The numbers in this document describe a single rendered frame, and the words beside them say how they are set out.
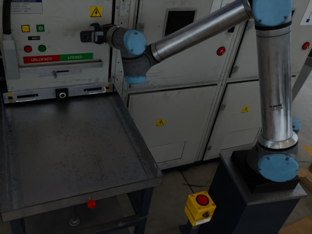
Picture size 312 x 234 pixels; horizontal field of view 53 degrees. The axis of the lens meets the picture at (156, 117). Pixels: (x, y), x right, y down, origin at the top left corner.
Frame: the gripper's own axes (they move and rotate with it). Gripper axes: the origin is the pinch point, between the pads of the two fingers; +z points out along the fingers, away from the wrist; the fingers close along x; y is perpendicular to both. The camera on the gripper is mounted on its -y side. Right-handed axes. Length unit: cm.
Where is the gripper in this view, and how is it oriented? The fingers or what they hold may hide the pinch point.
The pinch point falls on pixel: (87, 30)
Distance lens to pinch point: 153.8
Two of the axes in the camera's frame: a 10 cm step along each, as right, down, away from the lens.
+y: 7.8, -2.9, 5.5
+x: -0.2, -9.0, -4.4
